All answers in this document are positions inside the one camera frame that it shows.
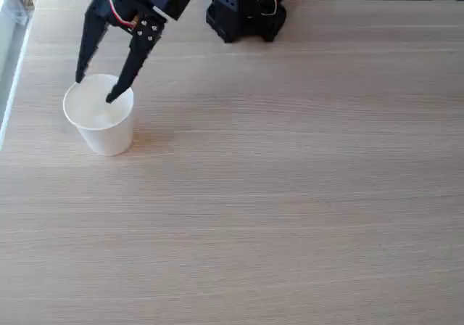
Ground white and red gripper cable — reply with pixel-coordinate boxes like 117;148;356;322
107;0;138;29

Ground white paper cup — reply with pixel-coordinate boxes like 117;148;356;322
62;73;136;157

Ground clear plastic bag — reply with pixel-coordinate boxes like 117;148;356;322
0;0;31;27

